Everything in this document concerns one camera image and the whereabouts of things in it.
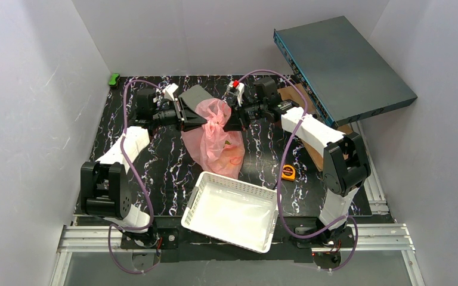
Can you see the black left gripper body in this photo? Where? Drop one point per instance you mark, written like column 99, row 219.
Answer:
column 179, row 114

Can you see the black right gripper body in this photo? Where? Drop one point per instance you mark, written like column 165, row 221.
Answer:
column 241, row 114

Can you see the pink plastic bag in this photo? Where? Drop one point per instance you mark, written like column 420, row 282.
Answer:
column 214, row 149

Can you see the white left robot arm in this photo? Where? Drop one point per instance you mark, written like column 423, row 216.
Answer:
column 105, row 190

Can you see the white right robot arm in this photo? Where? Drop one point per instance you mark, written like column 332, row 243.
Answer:
column 345, row 162

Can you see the grey rectangular pad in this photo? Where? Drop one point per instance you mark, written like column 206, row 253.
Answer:
column 194, row 96

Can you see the brown wooden board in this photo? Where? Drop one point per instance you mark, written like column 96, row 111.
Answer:
column 314, row 134

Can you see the green black small object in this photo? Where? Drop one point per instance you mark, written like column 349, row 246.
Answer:
column 114, row 80

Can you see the orange tape measure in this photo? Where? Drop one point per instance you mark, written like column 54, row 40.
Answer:
column 288, row 173

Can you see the white perforated plastic basket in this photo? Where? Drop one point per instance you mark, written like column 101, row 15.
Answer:
column 220, row 206

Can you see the dark teal flat box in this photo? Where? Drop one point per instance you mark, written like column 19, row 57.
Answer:
column 344, row 76

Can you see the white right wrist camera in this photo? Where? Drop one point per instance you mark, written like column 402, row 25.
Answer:
column 235, row 91

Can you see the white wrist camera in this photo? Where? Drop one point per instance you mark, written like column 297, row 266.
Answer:
column 169, row 92
column 235, row 91

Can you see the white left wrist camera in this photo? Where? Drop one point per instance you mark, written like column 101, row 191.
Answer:
column 169, row 92

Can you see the aluminium frame rail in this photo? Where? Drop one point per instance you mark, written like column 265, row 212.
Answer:
column 371, row 237

